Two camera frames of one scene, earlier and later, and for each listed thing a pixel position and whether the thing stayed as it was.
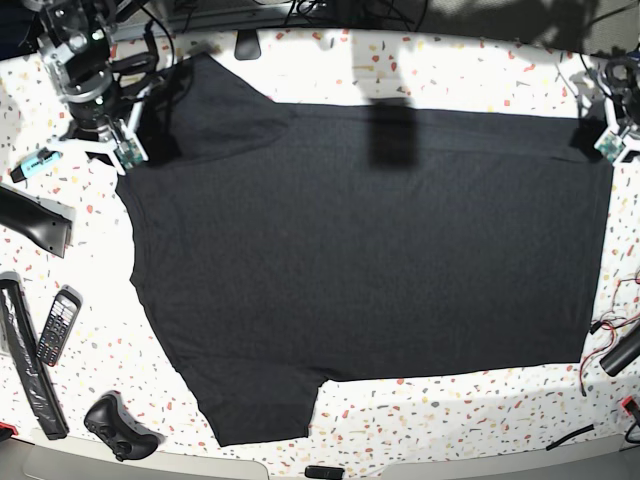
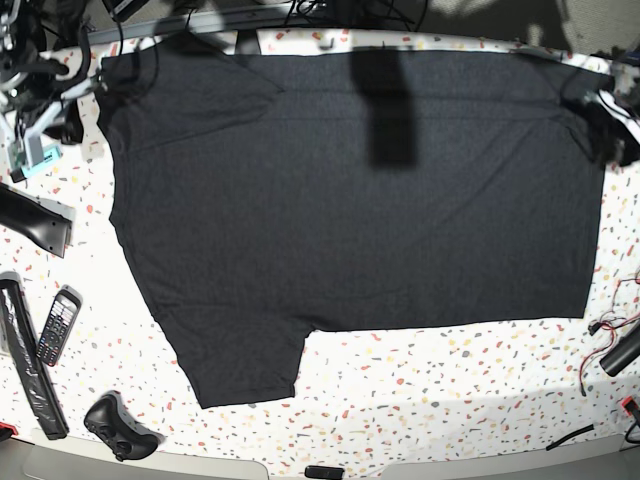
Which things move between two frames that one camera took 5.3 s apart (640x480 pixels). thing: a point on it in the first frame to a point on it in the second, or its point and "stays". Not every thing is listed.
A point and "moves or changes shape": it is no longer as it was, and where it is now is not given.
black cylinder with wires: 624,351 stays
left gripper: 107,119 to 29,152
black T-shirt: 276,244 moves or changes shape
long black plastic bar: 28,357 stays
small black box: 323,472 stays
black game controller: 110,419 stays
